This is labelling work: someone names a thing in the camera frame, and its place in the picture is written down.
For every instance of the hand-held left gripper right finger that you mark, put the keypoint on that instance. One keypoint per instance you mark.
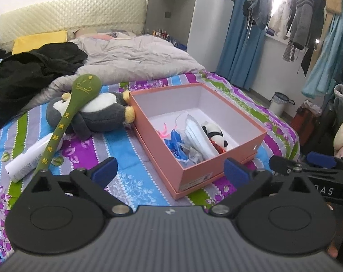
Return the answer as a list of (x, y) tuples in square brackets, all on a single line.
[(236, 172)]

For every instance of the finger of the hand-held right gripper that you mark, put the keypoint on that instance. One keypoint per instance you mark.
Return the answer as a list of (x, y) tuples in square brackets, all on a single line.
[(320, 158), (282, 163)]

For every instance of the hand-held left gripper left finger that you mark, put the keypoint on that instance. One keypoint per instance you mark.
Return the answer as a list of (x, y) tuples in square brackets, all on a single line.
[(105, 171)]

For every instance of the small panda plush toy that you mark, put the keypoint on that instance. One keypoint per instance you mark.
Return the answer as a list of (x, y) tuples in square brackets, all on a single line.
[(214, 130)]

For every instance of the blue face mask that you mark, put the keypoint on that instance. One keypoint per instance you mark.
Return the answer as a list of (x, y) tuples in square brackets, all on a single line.
[(199, 138)]

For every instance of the pink cardboard box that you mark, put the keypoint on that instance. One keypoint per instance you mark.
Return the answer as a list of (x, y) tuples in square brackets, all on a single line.
[(160, 158)]

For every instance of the blue printed snack bag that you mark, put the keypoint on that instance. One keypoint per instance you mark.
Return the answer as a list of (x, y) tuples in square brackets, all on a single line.
[(174, 143)]

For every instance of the pink ribbon bundle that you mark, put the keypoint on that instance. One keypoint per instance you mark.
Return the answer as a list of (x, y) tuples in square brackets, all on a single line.
[(165, 131)]

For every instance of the purple floral bed sheet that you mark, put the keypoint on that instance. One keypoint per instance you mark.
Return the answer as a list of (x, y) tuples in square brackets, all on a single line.
[(117, 153)]

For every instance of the brown bag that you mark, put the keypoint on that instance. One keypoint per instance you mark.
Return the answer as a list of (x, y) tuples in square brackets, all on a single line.
[(304, 119)]

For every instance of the grey penguin plush toy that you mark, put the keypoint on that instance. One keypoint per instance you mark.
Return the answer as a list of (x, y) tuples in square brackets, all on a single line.
[(103, 119)]

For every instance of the white trash bin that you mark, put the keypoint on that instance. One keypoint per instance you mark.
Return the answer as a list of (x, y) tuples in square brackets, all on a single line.
[(280, 104)]

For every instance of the white tube bottle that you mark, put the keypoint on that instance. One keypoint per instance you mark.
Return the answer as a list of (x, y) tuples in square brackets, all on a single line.
[(24, 161)]

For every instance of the green plush massage stick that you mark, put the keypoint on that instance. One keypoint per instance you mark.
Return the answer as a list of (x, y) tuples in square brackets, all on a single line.
[(86, 86)]

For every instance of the light blue hanging garment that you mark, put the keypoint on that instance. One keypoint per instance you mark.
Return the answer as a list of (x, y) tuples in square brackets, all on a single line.
[(327, 62)]

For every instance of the striped hanging garment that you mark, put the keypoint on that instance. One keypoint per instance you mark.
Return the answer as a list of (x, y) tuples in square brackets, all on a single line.
[(290, 51)]

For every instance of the black jacket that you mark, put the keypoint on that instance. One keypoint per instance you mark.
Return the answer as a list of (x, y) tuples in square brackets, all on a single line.
[(27, 82)]

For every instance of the grey duvet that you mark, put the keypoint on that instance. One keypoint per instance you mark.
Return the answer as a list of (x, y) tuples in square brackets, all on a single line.
[(137, 53)]

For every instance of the blue curtain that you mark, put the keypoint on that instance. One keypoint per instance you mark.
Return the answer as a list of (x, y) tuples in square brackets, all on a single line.
[(239, 48)]

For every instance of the pink pillow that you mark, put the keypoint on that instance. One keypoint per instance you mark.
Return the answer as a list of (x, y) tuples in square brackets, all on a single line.
[(103, 36)]

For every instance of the grey striped sweater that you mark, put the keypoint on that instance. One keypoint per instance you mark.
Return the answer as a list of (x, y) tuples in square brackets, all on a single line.
[(307, 19)]

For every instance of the yellow pillow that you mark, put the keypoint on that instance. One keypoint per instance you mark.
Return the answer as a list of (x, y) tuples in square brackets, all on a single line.
[(38, 41)]

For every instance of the row of small bottles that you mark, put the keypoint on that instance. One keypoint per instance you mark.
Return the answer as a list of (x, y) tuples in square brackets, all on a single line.
[(160, 34)]

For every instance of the grey wardrobe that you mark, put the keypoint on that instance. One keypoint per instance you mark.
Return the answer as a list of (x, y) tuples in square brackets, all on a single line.
[(205, 19)]

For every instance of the hanging denim jacket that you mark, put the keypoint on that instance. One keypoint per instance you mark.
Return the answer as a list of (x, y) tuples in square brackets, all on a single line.
[(259, 2)]

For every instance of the beige padded headboard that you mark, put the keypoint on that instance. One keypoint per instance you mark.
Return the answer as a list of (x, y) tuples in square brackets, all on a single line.
[(75, 11)]

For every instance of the wall switch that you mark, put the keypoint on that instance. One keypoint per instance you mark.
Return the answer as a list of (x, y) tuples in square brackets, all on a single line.
[(168, 14)]

